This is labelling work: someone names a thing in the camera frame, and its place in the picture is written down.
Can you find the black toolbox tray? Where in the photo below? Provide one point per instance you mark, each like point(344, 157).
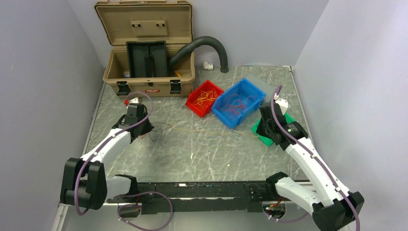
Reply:
point(147, 59)

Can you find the white pipe fitting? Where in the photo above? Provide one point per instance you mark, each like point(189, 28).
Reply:
point(208, 66)

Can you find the yellow tool in toolbox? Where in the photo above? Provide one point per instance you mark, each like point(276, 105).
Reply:
point(177, 73)

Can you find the red plastic bin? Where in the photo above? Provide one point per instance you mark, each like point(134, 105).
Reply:
point(201, 100)

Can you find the tan plastic toolbox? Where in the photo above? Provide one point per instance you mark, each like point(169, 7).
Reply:
point(145, 35)

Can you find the blue plastic bin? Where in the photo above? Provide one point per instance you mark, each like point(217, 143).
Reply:
point(234, 105)

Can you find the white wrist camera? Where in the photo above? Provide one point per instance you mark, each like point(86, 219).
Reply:
point(282, 103)
point(134, 101)

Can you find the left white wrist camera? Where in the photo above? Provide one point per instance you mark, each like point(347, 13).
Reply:
point(134, 101)

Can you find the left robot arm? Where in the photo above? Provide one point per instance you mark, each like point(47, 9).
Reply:
point(85, 184)

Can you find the grey plastic case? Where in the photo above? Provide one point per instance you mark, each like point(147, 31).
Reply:
point(263, 86)

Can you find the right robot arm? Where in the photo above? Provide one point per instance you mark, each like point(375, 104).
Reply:
point(331, 204)

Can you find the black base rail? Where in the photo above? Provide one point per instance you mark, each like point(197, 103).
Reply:
point(249, 196)

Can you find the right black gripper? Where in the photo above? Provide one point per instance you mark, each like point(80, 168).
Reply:
point(261, 131)

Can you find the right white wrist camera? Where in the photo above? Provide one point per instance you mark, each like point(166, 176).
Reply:
point(282, 103)

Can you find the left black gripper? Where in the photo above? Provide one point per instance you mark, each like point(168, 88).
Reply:
point(148, 128)

